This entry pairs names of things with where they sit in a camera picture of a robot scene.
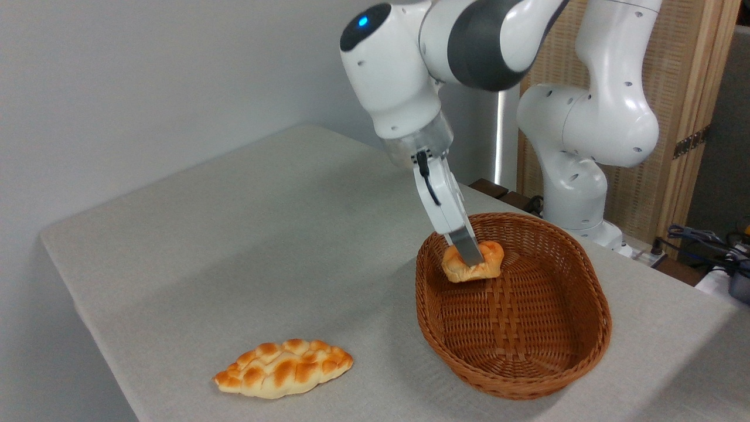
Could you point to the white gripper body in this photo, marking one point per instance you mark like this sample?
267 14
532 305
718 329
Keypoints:
448 199

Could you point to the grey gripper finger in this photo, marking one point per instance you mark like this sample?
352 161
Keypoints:
467 246

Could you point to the round orange bread roll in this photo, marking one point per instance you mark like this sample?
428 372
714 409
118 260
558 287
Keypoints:
491 261

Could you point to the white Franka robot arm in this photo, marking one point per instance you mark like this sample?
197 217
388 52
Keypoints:
392 76

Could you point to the brown wicker basket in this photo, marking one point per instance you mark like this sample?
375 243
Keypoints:
527 351

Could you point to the long braided bread loaf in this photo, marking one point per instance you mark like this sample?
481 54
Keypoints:
284 369

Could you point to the grey tablecloth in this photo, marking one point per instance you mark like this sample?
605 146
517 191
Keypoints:
234 264

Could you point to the metal screen hinge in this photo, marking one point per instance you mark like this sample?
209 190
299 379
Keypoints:
690 142

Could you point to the grey box device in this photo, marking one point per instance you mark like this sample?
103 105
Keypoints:
741 284

